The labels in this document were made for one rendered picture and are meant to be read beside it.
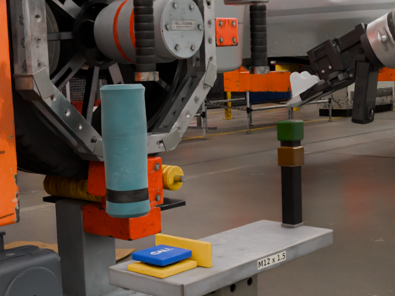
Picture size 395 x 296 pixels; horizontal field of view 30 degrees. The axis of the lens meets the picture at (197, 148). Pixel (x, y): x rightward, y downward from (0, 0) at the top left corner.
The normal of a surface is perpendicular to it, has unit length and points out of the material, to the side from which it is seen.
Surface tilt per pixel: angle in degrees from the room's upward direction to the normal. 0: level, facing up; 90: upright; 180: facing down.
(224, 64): 90
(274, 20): 92
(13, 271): 67
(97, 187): 80
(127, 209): 83
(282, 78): 90
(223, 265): 0
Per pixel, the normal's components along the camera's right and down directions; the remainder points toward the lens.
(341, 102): -0.70, 0.11
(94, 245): 0.75, 0.05
